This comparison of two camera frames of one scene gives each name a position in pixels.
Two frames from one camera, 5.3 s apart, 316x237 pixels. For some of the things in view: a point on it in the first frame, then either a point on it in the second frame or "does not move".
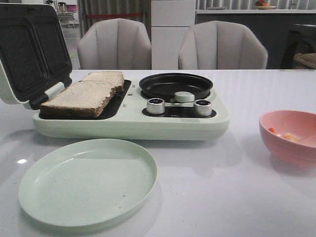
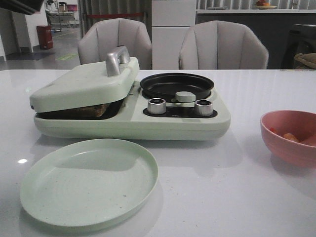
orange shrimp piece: (272, 130) does not move
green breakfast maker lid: (35, 61) → (90, 85)
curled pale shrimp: (292, 137) does not move
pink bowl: (291, 136) does not move
